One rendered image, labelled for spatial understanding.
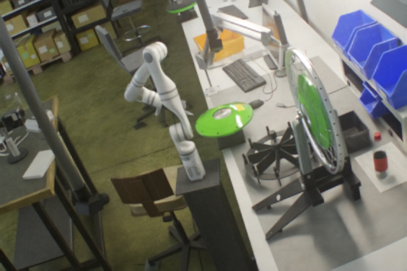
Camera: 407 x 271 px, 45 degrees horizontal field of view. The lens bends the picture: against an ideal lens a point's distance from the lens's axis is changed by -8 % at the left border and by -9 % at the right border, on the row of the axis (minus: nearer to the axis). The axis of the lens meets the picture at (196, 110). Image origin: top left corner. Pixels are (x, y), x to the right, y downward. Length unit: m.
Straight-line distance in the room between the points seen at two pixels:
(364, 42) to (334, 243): 1.02
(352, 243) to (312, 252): 0.16
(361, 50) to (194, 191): 1.11
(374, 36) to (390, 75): 0.31
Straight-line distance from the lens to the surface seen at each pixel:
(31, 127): 3.80
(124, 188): 2.99
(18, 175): 3.35
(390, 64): 2.34
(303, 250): 2.11
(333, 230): 2.15
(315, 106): 1.92
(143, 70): 2.61
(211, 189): 2.74
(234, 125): 2.66
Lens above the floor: 2.44
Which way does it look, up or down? 28 degrees down
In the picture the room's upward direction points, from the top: 20 degrees counter-clockwise
